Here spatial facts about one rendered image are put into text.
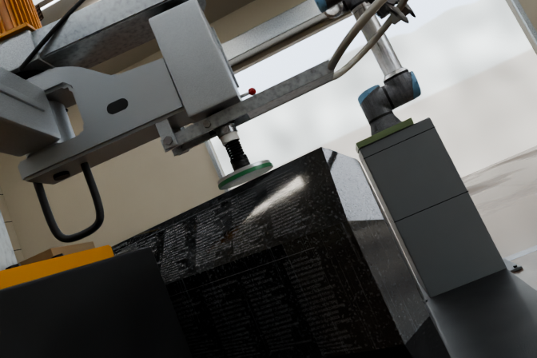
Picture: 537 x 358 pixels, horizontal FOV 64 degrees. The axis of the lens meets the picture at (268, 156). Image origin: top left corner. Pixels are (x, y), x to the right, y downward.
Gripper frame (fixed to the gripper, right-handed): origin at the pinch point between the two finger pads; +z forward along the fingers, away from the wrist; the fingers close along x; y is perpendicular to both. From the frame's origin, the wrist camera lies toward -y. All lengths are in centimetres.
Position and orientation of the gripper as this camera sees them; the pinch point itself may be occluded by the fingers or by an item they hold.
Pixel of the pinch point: (411, 17)
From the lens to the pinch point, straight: 191.7
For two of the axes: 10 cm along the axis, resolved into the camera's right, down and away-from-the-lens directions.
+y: -2.7, 4.7, 8.4
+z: 7.1, 6.9, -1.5
